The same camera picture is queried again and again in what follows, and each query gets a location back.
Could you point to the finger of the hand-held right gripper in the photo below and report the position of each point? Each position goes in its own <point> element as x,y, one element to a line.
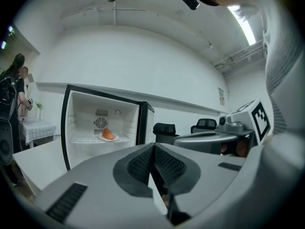
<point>200,142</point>

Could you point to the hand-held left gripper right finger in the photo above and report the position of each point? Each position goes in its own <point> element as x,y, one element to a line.
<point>176,166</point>

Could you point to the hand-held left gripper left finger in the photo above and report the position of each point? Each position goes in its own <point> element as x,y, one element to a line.
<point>133,168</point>

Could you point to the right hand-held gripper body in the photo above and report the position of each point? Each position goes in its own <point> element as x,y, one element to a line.
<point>259,120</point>

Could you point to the white round plate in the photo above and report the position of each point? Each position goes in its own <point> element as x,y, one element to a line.
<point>116,137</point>

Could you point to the orange carrot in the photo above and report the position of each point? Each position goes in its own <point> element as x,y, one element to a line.
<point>108,134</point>

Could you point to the black mini fridge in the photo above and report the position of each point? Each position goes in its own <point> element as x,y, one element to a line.
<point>83,108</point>

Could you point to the person's right hand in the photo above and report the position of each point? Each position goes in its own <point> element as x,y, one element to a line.
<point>241,149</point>

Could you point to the black office chair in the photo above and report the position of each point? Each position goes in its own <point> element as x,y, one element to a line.
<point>205,124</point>
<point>164,129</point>

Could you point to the grey ceiling pipes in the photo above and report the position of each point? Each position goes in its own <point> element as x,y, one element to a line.
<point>238,56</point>

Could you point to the person's grey striped shirt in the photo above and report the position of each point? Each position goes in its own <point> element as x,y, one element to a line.
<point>281,56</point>

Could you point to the white table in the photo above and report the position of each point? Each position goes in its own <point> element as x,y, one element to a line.
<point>40,161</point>

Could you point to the long ceiling light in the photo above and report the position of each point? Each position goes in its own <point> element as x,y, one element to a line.
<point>245,27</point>

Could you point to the table with checkered cloth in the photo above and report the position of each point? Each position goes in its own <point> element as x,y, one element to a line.
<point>40,130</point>

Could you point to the small vase with plant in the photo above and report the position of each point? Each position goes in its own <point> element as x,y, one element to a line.
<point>39,114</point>

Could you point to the black backpack rig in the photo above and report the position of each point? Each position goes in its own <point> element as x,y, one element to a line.
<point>6,147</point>

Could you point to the paper wall notice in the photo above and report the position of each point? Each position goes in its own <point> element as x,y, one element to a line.
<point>221,96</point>

